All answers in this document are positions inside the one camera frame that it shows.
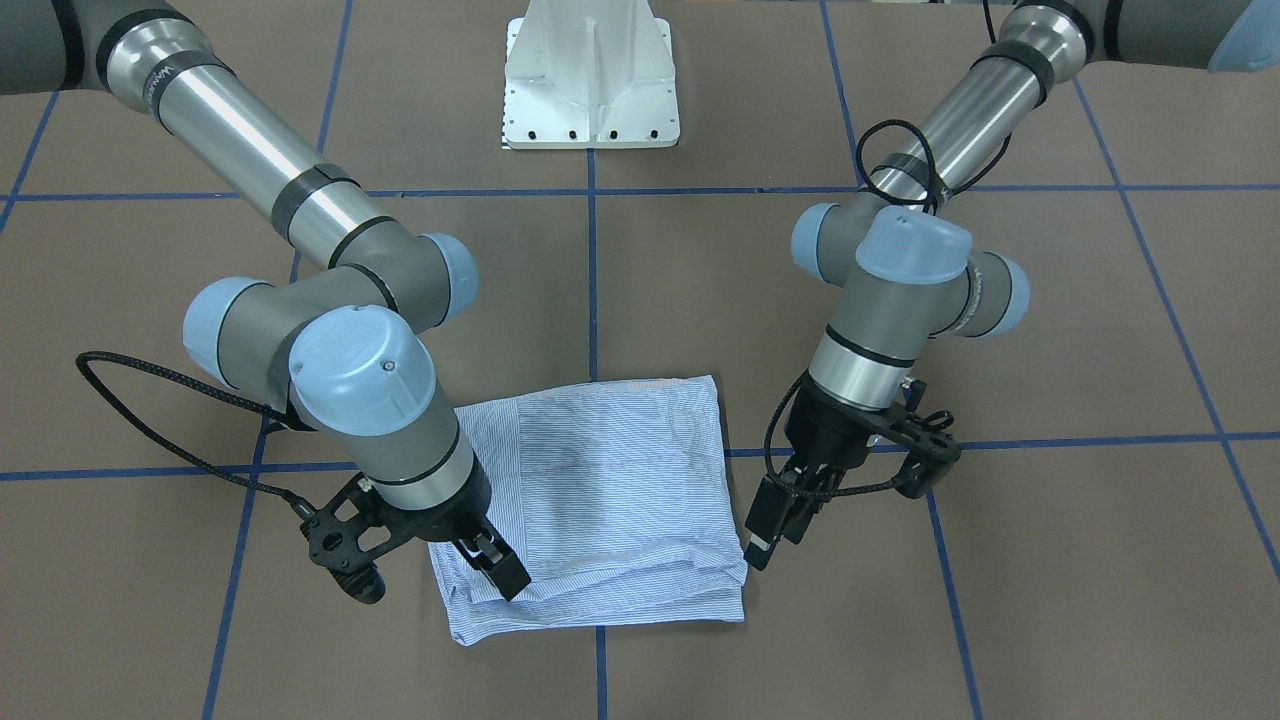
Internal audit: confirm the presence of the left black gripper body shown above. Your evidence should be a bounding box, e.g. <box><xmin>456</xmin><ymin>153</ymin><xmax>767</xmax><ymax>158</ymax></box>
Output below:
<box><xmin>780</xmin><ymin>372</ymin><xmax>963</xmax><ymax>501</ymax></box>

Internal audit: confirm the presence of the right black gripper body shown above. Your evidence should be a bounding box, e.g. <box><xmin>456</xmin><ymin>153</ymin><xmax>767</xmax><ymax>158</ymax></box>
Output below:
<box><xmin>300</xmin><ymin>465</ymin><xmax>495</xmax><ymax>603</ymax></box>

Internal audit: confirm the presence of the blue striped button shirt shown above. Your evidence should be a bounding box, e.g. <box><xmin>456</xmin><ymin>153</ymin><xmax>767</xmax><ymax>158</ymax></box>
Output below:
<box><xmin>429</xmin><ymin>375</ymin><xmax>748</xmax><ymax>646</ymax></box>

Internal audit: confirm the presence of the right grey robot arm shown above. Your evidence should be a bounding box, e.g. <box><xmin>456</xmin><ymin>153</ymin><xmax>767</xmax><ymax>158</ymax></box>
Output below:
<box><xmin>3</xmin><ymin>1</ymin><xmax>530</xmax><ymax>603</ymax></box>

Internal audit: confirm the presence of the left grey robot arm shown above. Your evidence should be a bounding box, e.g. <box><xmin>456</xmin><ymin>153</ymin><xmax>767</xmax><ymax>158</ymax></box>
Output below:
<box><xmin>744</xmin><ymin>1</ymin><xmax>1277</xmax><ymax>570</ymax></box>

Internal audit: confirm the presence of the white metal mounting plate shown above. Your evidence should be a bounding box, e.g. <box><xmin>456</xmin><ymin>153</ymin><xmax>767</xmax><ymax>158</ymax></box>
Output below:
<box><xmin>500</xmin><ymin>1</ymin><xmax>681</xmax><ymax>150</ymax></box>

